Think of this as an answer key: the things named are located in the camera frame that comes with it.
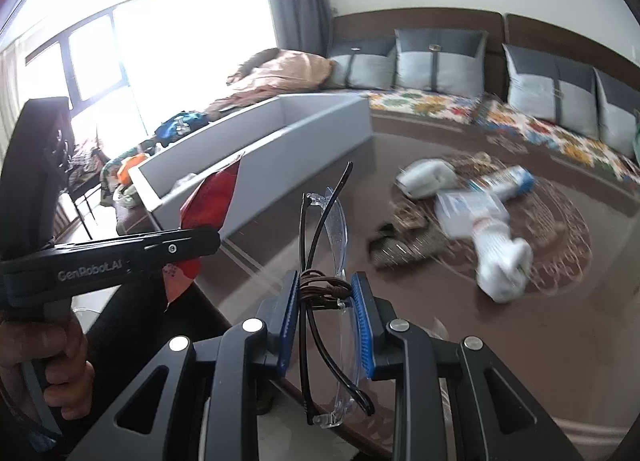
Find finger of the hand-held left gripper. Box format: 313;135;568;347
132;227;221;269

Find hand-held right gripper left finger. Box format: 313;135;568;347
65;268;306;461

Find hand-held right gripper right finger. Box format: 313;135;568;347
350;272;576;461

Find red foil packet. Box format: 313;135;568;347
162;153;246;314

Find clear glasses with black arms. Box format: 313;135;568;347
299;161;376;429

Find brown woven accessory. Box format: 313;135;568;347
367;201;451;269

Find white knit glove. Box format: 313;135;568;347
470;218;535;304
396;158;457;200

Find clear plastic box with label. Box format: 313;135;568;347
434;190;508;239

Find grey-white foam container box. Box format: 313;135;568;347
130;92;373;244

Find person's left hand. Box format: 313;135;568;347
0;313;96;422

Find orange plastic item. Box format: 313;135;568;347
117;153;148;182

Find black chair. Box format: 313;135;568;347
2;97;76;262

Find blue bag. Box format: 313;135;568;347
152;111;208;144

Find pink blanket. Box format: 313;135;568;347
202;47;335;122

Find blue and white carton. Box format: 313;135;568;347
467;165;536;202

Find dark-framed window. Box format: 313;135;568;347
0;0;281;142

